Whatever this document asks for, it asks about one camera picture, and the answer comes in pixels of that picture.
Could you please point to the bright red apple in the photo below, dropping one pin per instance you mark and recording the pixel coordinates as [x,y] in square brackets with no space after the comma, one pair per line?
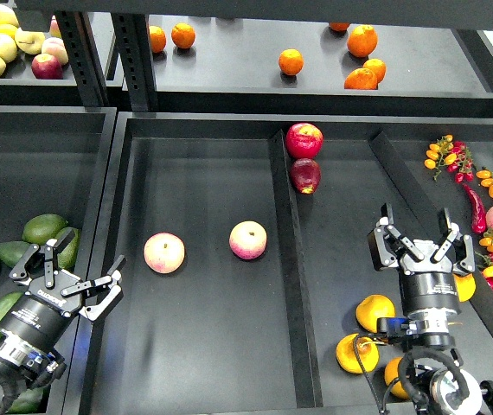
[303,140]

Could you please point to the cherry tomato bunch top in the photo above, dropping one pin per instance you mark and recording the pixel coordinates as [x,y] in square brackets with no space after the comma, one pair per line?
[452,156]

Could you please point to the green avocado upright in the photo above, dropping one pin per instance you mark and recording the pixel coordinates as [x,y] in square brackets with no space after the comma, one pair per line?
[66,258]

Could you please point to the orange centre shelf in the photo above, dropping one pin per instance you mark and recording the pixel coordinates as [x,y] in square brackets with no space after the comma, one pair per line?
[291,62]

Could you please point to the black shelf post right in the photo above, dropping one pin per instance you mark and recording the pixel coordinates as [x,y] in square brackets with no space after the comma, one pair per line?
[133,44]

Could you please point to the red chili pepper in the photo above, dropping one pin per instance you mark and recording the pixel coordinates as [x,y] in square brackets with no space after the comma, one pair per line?
[478,218]

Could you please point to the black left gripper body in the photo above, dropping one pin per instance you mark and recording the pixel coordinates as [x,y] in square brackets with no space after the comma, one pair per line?
[41,315]

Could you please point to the small orange right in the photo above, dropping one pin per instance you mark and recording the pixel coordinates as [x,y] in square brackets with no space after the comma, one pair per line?
[378,67]

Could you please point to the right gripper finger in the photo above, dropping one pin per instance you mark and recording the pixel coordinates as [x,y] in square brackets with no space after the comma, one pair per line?
[455,250]
[387,244]

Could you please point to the black divided centre tray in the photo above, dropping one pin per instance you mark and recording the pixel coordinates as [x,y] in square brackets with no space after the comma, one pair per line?
[224,335]

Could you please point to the black shelf post left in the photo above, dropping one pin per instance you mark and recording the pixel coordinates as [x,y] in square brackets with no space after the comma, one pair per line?
[76,32]

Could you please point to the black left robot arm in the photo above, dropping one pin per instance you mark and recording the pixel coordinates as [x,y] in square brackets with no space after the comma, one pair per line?
[23,367]

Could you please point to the dark red apple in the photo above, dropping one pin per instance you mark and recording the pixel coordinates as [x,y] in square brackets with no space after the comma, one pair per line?
[305,175]

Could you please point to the black left tray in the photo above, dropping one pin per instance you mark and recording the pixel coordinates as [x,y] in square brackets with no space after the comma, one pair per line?
[53,160]

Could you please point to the dark green avocado middle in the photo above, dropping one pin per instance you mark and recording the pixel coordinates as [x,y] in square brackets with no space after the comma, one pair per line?
[12,251]

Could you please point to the dark avocado bottom left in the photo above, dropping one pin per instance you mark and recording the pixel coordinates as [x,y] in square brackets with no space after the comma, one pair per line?
[30,402]

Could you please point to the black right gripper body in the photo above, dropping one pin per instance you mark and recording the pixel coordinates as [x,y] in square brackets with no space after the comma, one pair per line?
[426,285]

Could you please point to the orange front right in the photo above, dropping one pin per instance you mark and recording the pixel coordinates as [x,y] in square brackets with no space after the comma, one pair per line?
[361,79]

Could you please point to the pale peach on shelf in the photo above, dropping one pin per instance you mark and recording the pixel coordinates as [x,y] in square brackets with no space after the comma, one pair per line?
[55,46]

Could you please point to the pink apple left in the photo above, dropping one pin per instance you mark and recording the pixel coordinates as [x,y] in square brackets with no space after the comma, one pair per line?
[164,252]

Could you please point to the yellow apple right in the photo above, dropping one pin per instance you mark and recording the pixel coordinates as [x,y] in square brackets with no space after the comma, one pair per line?
[30,42]

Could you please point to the yellow apple middle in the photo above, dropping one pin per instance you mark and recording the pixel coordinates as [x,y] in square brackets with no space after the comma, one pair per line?
[8,48]

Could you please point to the pink apple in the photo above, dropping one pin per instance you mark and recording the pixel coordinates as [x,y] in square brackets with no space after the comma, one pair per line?
[164,252]
[247,240]

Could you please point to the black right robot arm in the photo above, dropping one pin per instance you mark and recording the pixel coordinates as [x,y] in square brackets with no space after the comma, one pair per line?
[430,369]

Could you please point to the pink apple centre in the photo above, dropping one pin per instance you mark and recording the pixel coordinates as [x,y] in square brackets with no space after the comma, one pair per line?
[247,240]

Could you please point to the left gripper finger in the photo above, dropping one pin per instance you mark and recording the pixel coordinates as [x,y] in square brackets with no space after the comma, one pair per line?
[97,297]
[43,258]

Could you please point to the yellow pear with brown top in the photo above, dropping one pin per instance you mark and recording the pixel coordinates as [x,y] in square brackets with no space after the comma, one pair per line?
[466,287]

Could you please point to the black shelf post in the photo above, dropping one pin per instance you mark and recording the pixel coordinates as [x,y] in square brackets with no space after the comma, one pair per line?
[133,44]
[76,32]

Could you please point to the green avocado top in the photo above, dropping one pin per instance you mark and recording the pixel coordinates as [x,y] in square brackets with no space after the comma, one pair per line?
[43,227]

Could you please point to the yellow pear bottom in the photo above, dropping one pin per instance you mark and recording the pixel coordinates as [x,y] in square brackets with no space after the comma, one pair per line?
[391,372]

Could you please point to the red apple on shelf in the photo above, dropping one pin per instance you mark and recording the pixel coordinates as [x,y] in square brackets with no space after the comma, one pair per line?
[46,67]

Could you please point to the large orange right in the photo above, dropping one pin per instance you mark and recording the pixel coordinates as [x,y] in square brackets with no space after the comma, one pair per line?
[362,41]

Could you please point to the black upper left shelf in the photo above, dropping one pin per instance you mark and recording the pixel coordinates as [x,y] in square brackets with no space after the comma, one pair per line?
[18,85]

